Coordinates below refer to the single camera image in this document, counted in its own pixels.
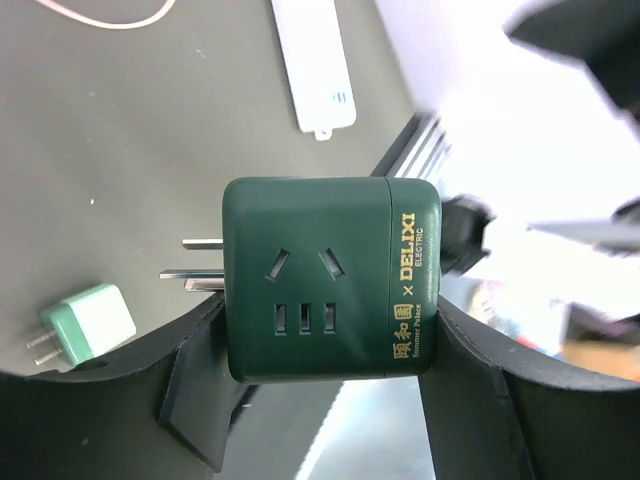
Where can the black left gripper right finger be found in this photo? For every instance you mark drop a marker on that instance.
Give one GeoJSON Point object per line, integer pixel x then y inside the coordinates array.
{"type": "Point", "coordinates": [496, 409]}

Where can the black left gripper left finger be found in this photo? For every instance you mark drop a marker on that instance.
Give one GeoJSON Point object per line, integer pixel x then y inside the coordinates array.
{"type": "Point", "coordinates": [157, 408]}

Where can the light green plug adapter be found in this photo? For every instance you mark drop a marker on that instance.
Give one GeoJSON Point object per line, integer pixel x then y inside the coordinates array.
{"type": "Point", "coordinates": [86, 325]}

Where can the dark green cube socket adapter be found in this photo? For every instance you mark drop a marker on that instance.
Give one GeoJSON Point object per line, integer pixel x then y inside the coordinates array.
{"type": "Point", "coordinates": [332, 278]}

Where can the white multicolour power strip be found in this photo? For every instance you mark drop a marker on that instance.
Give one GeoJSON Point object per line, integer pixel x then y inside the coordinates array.
{"type": "Point", "coordinates": [316, 66]}

